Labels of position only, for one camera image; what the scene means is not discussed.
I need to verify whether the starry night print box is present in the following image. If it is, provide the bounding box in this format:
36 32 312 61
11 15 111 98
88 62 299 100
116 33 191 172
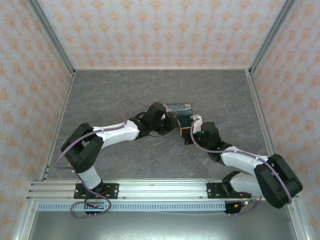
163 101 195 129

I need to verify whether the small electronics board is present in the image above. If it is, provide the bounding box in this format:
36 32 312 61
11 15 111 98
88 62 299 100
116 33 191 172
233 198 256 209
84 200 106 210

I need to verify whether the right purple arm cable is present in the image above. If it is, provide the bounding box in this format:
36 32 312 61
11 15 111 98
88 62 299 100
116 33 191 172
189 117 294 217

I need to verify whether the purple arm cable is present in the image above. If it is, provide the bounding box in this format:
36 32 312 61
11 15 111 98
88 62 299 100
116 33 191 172
55 99 151 219
189 117 294 217

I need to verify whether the aluminium mounting rail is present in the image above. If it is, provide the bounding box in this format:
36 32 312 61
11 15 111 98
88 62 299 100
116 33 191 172
25 178 300 201

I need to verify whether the aluminium table side rail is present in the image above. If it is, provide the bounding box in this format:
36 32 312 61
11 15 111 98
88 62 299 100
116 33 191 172
38 71 76 181
245 69 286 180

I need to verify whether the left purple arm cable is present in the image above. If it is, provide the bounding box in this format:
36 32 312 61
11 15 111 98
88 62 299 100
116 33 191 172
55 99 151 219

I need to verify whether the white slotted cable duct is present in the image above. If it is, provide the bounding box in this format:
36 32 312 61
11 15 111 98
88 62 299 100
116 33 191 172
36 201 227 212

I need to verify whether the grey metal shelf panel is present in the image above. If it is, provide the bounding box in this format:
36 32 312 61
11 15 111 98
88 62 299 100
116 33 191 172
26 211 300 240

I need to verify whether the aluminium frame post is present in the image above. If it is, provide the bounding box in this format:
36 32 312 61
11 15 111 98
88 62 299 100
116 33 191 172
26 0 77 76
248 0 297 76

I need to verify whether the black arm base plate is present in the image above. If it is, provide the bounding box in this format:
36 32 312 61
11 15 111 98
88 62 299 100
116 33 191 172
73 182 120 200
206 181 251 200

